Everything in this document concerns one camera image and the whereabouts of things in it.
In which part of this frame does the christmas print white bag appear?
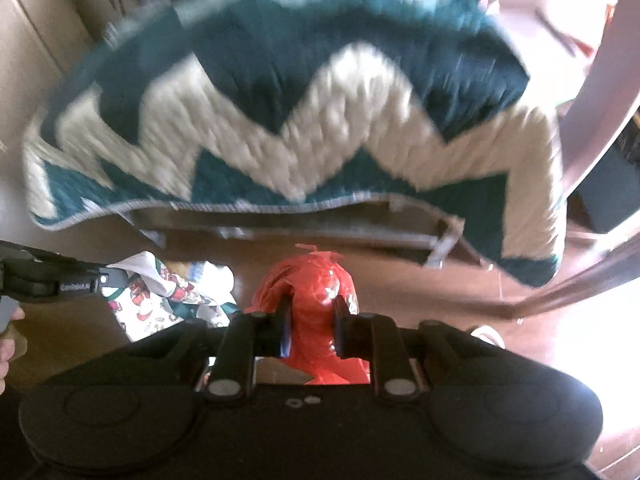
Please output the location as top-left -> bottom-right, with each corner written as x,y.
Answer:
102,252 -> 239,342

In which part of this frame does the beige wardrobe door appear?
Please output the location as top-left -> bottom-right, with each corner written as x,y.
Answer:
1,0 -> 119,153

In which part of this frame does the red plastic bag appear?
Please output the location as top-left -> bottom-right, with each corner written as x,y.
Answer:
248,245 -> 370,385

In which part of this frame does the zigzag teal white quilt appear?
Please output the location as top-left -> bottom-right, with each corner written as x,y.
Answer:
24,0 -> 566,287

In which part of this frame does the small bin with purple trash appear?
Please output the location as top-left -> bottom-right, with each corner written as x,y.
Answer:
577,112 -> 639,233

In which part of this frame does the person left hand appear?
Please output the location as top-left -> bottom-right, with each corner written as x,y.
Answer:
0,307 -> 25,394

